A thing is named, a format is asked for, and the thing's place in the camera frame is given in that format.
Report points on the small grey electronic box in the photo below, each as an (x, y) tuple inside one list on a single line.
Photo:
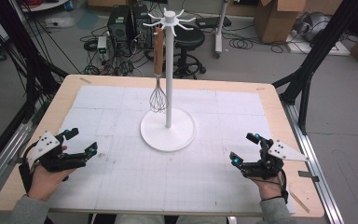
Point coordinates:
[(102, 43)]

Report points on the black computer tower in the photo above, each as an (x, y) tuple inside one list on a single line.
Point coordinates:
[(141, 18), (119, 26)]

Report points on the grey round appliance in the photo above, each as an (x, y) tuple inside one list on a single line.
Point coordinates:
[(313, 26)]

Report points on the strip of brown tape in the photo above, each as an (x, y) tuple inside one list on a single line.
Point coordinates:
[(300, 202)]

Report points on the person's right hand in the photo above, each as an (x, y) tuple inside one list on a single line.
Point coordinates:
[(268, 188)]

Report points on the aluminium rail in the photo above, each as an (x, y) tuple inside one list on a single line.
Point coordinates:
[(3, 155), (315, 149)]

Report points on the white pole stand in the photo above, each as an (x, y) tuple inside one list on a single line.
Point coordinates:
[(219, 31)]

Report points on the white hook stand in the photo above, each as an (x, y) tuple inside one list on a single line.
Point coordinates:
[(168, 93)]

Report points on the person's left hand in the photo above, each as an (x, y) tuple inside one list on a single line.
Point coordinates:
[(45, 183)]

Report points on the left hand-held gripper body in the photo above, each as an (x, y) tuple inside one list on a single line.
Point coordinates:
[(45, 145)]

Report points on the black metal frame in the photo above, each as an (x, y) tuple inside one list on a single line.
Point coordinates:
[(320, 49), (28, 71)]

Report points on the black round stool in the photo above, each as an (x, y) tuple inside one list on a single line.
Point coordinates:
[(189, 39)]

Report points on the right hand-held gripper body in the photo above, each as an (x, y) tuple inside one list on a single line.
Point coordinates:
[(284, 151)]

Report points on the white grid mat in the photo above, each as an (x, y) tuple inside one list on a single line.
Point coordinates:
[(183, 186)]

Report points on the black table clamp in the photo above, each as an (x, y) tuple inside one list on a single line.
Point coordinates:
[(307, 175)]

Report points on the flat black device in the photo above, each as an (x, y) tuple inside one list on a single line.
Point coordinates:
[(213, 21)]

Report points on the large open cardboard box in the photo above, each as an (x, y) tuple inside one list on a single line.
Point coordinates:
[(276, 25)]

